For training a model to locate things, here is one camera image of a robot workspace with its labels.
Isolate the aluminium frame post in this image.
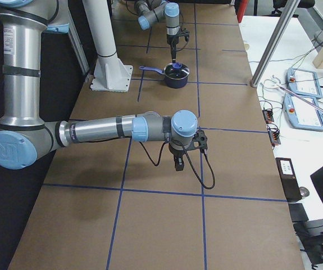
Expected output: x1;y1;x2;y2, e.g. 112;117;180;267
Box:
250;0;300;88

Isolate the glass pot lid blue knob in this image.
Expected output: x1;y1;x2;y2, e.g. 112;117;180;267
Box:
164;62;190;80

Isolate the orange connector block far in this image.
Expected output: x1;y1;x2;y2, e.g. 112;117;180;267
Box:
262;108;274;124

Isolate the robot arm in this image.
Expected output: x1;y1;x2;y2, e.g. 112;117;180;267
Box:
0;1;201;171
134;1;189;64

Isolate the small metal knob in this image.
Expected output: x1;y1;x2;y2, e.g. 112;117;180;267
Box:
299;186;310;199

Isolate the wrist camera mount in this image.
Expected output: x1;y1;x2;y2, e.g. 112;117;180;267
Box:
178;28;190;42
189;129;208;154

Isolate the teach pendant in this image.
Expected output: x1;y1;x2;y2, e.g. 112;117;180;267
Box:
284;93;323;132
286;67;323;100

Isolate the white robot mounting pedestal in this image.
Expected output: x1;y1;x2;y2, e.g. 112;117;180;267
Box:
83;0;133;92

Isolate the black box white label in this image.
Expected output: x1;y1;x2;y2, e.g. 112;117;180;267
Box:
275;157;302;203

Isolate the teach pendant far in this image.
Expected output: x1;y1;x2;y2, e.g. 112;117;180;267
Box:
286;67;323;100

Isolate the dark blue saucepan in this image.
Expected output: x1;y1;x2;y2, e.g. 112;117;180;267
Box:
139;62;190;89

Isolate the teach pendant near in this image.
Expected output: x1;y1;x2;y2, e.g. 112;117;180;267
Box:
284;93;323;132

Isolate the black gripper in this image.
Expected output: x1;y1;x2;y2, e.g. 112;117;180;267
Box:
167;27;181;62
169;142;187;171

